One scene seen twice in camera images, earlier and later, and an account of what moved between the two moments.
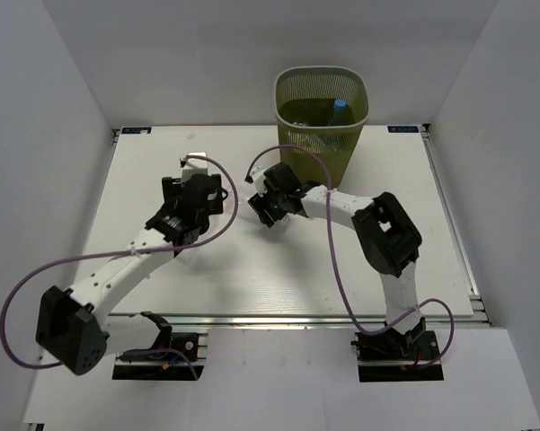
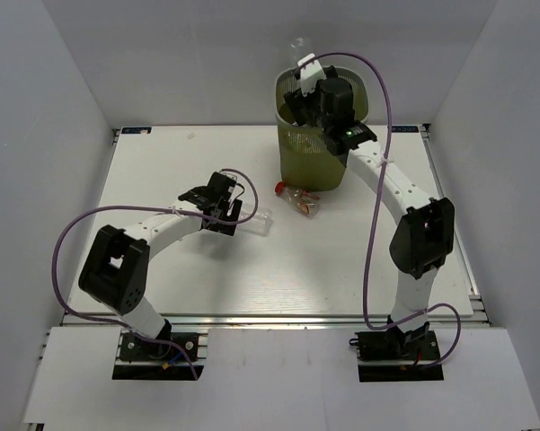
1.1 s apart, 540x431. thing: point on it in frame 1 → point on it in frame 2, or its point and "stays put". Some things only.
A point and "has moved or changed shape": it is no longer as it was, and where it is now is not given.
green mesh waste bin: [324, 109] stays put
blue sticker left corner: [137, 130] stays put
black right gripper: [260, 204] → [296, 102]
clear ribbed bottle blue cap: [278, 228] → [296, 47]
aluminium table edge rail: [244, 321] stays put
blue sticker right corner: [402, 128] stays put
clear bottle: [229, 202] has moved or changed shape
